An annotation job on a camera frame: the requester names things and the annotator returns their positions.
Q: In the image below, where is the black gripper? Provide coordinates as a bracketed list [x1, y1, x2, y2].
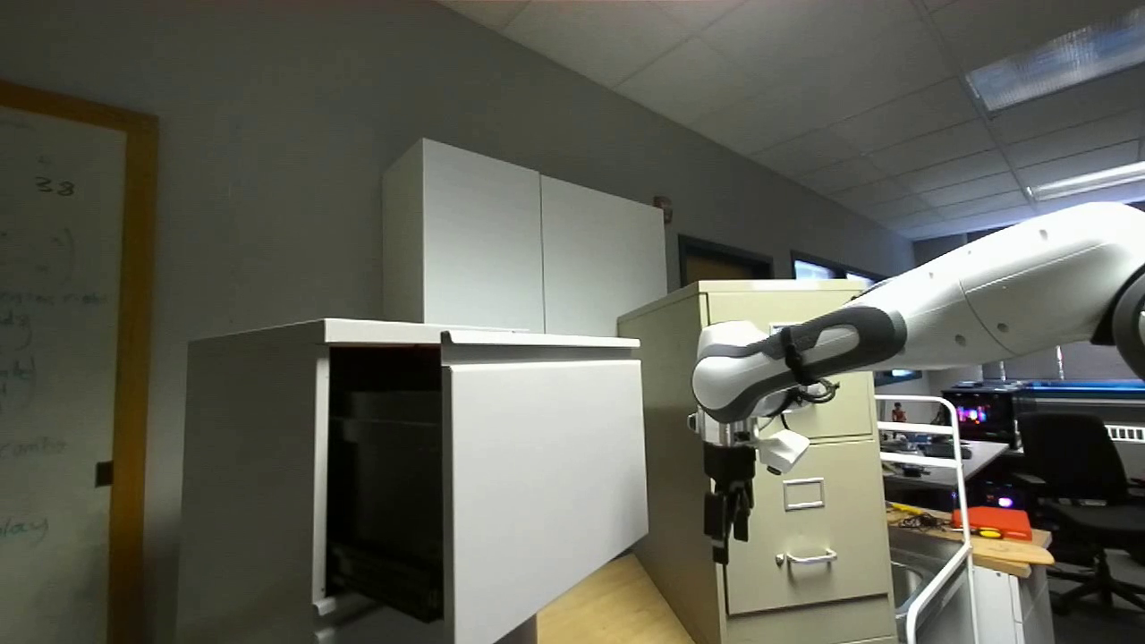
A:
[701, 418, 755, 539]

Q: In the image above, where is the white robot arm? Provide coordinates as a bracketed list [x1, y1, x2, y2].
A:
[689, 200, 1145, 550]

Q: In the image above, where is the open white top drawer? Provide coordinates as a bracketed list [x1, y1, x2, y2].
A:
[325, 344, 648, 644]

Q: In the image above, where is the wooden workbench top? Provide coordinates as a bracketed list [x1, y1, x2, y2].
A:
[886, 500, 1055, 581]

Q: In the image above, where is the white drawer cabinet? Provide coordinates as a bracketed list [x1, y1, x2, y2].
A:
[174, 318, 639, 644]

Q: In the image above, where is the beige metal filing cabinet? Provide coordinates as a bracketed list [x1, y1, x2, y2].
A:
[618, 281, 897, 644]

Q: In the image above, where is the orange tool on bench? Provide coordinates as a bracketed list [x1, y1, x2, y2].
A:
[965, 505, 1032, 539]

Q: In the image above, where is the black office chair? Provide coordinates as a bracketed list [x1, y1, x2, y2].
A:
[1018, 417, 1145, 611]

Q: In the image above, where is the ceiling light strip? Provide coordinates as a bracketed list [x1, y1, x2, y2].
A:
[1023, 160, 1145, 200]

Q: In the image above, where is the ceiling light panel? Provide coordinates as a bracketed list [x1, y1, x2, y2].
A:
[965, 9, 1145, 113]

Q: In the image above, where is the wood-framed whiteboard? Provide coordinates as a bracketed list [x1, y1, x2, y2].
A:
[0, 82, 156, 644]

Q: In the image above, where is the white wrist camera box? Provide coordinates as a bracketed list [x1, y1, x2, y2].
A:
[760, 430, 807, 473]

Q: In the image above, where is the white wire rack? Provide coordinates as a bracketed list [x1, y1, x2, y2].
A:
[878, 394, 973, 644]

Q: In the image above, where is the white wall cabinet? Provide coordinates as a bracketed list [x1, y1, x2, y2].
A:
[378, 140, 668, 336]

